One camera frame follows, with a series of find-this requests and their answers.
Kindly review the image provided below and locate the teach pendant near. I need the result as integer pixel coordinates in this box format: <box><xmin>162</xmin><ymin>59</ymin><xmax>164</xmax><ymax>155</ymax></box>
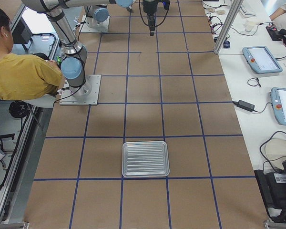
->
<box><xmin>270</xmin><ymin>87</ymin><xmax>286</xmax><ymax>125</ymax></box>

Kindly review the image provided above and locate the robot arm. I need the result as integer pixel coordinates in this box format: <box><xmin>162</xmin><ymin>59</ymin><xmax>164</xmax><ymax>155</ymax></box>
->
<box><xmin>22</xmin><ymin>0</ymin><xmax>134</xmax><ymax>99</ymax></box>
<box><xmin>84</xmin><ymin>4</ymin><xmax>109</xmax><ymax>28</ymax></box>

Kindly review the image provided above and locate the teach pendant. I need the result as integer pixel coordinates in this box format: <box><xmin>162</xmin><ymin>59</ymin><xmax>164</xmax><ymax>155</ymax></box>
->
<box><xmin>242</xmin><ymin>46</ymin><xmax>283</xmax><ymax>74</ymax></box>
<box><xmin>270</xmin><ymin>87</ymin><xmax>286</xmax><ymax>125</ymax></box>

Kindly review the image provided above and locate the aluminium extrusion post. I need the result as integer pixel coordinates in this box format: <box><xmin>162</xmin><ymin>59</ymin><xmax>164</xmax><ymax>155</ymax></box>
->
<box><xmin>214</xmin><ymin>0</ymin><xmax>243</xmax><ymax>54</ymax></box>

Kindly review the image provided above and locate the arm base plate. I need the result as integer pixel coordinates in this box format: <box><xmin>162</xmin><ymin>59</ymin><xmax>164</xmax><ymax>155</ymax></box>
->
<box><xmin>80</xmin><ymin>14</ymin><xmax>110</xmax><ymax>33</ymax></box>
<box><xmin>59</xmin><ymin>74</ymin><xmax>102</xmax><ymax>105</ymax></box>

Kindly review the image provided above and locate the green handled tool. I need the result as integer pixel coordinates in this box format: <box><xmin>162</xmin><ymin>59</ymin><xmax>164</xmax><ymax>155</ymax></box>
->
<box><xmin>57</xmin><ymin>56</ymin><xmax>62</xmax><ymax>64</ymax></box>

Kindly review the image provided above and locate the silver ribbed metal tray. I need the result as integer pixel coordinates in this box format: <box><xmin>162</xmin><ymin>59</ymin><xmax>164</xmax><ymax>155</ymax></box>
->
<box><xmin>122</xmin><ymin>141</ymin><xmax>170</xmax><ymax>178</ymax></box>

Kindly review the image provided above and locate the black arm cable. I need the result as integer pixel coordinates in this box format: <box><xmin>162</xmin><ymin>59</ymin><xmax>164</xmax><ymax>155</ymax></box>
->
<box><xmin>138</xmin><ymin>0</ymin><xmax>171</xmax><ymax>28</ymax></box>

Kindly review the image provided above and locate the person in yellow shirt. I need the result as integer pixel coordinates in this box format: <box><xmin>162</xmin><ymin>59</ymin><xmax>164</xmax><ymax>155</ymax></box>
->
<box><xmin>0</xmin><ymin>9</ymin><xmax>62</xmax><ymax>100</ymax></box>

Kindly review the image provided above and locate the black box with label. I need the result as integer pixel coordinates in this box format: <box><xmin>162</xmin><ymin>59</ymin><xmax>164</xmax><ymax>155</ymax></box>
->
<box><xmin>254</xmin><ymin>160</ymin><xmax>286</xmax><ymax>223</ymax></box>

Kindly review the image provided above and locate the teach pendant far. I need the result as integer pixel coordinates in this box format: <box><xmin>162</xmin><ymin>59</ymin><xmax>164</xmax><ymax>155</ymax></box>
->
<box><xmin>242</xmin><ymin>46</ymin><xmax>283</xmax><ymax>74</ymax></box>

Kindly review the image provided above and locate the white chair seat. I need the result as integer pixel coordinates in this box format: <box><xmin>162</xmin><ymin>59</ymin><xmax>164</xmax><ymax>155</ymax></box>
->
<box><xmin>23</xmin><ymin>94</ymin><xmax>56</xmax><ymax>108</ymax></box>

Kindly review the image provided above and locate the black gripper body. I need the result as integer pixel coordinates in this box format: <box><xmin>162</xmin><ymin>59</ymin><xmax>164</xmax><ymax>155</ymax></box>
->
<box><xmin>143</xmin><ymin>0</ymin><xmax>158</xmax><ymax>28</ymax></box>

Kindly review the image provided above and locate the black power adapter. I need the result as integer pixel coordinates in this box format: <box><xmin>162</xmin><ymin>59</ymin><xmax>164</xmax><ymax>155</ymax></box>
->
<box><xmin>236</xmin><ymin>100</ymin><xmax>255</xmax><ymax>112</ymax></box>

